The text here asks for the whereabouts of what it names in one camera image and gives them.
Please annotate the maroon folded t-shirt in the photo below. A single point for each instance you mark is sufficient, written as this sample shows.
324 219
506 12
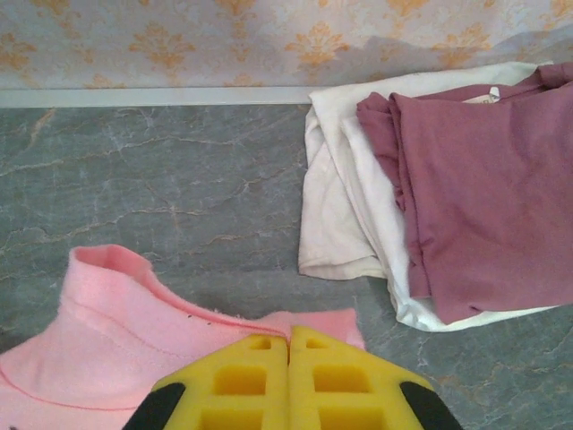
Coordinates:
483 201

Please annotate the pink t-shirt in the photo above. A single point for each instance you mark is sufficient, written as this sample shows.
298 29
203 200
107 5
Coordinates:
89 340

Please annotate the white folded t-shirt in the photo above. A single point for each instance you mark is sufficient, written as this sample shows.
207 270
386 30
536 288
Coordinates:
340 215

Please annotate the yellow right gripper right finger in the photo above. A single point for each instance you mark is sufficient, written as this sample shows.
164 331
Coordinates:
385 403

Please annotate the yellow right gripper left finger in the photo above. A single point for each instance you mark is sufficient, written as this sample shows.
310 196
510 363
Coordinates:
197 403

